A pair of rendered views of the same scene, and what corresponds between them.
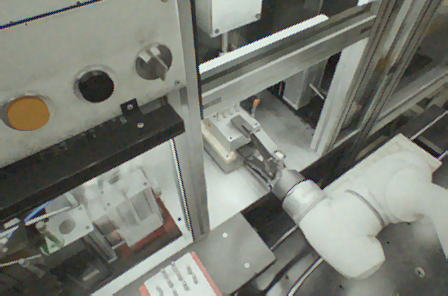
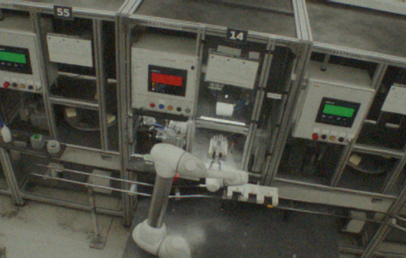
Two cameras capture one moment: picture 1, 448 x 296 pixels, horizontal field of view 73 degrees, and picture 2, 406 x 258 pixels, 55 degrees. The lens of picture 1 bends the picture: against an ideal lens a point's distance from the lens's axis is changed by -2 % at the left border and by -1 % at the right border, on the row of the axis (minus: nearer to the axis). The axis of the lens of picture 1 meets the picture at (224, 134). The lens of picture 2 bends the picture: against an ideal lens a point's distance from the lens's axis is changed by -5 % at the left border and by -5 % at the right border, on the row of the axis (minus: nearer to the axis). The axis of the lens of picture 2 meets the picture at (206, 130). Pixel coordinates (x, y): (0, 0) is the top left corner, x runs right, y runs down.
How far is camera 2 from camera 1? 2.44 m
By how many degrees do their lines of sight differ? 28
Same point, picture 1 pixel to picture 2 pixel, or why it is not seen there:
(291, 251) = (213, 201)
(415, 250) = (251, 229)
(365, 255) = (211, 181)
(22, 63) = (172, 102)
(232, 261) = not seen: hidden behind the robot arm
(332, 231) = not seen: hidden behind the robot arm
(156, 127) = (182, 119)
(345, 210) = not seen: hidden behind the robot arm
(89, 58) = (180, 105)
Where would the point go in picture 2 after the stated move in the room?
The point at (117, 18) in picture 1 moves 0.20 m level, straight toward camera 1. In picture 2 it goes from (185, 103) to (172, 120)
